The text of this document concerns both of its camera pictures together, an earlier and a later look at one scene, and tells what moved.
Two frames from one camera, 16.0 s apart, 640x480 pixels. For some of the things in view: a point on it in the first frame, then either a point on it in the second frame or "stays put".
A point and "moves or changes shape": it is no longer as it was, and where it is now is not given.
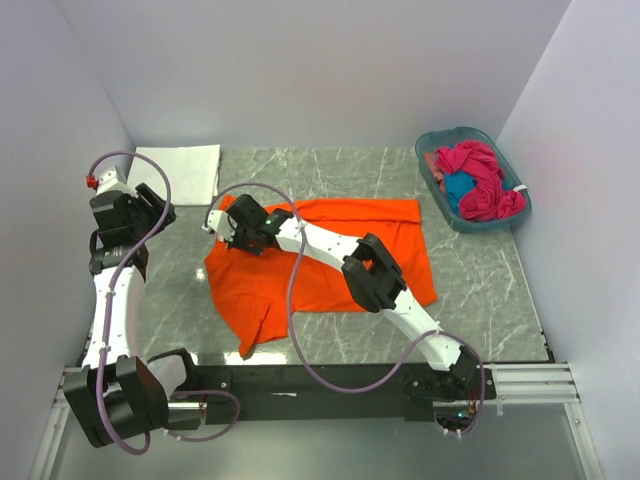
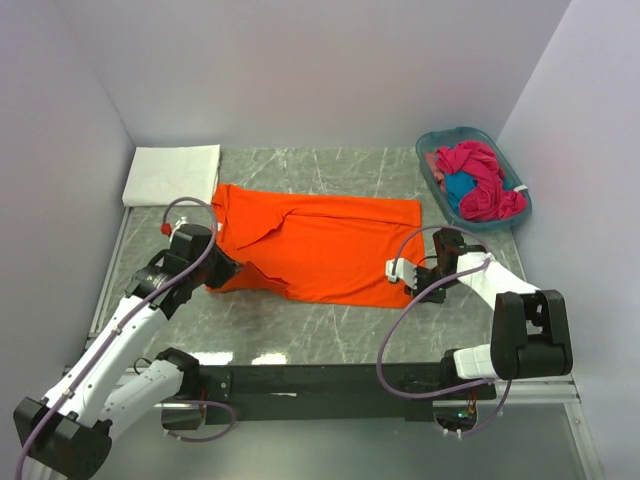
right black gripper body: x=242 y=240 -> x=425 y=277
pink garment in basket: x=438 y=173 stays put
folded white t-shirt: x=192 y=170 stays put
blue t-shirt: x=458 y=185 stays put
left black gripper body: x=145 y=218 -> x=215 y=271
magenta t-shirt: x=490 y=199 stays put
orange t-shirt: x=255 y=291 moves or changes shape
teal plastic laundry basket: x=429 y=140 stays put
